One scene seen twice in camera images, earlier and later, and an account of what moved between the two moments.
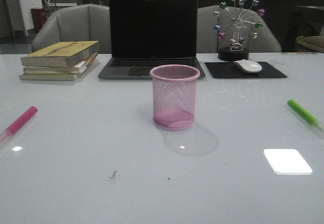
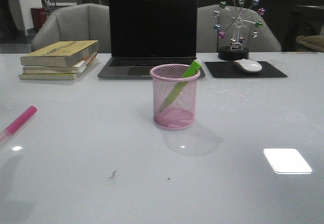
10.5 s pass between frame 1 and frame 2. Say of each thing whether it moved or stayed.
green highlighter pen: moved
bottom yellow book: stayed
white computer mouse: stayed
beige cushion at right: stayed
